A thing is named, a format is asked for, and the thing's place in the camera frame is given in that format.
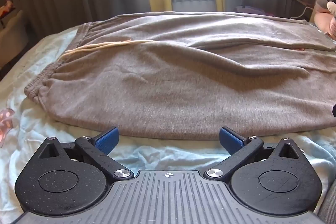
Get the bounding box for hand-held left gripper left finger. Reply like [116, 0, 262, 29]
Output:
[39, 127, 134, 184]

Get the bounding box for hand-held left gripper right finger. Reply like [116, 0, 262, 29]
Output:
[205, 126, 305, 184]

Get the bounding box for grey pants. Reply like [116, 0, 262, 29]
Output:
[24, 11, 336, 142]

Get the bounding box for light blue printed bed sheet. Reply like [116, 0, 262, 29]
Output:
[0, 22, 336, 217]

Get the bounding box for dark wooden nightstand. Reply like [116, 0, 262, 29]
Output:
[291, 0, 316, 20]

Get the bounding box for grey pillow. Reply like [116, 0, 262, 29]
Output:
[314, 0, 329, 14]

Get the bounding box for cream plush toy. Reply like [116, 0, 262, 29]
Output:
[327, 1, 336, 18]

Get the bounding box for white cable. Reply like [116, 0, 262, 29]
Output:
[291, 0, 336, 20]

